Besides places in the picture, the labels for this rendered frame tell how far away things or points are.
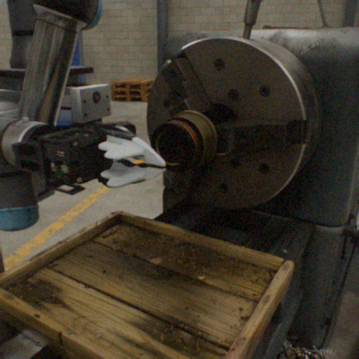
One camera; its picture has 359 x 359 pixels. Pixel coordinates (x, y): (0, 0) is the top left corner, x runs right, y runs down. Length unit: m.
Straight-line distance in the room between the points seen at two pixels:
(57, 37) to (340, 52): 0.51
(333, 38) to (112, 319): 0.61
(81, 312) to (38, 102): 0.39
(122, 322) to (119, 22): 11.45
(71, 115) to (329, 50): 0.64
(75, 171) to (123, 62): 11.32
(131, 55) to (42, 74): 10.96
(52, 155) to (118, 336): 0.24
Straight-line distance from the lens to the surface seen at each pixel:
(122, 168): 0.49
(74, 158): 0.47
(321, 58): 0.76
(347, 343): 1.06
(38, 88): 0.73
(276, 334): 0.77
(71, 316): 0.54
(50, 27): 0.72
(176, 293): 0.55
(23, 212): 0.66
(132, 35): 11.64
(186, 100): 0.60
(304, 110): 0.61
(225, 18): 10.90
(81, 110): 1.00
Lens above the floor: 1.22
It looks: 20 degrees down
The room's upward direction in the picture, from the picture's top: straight up
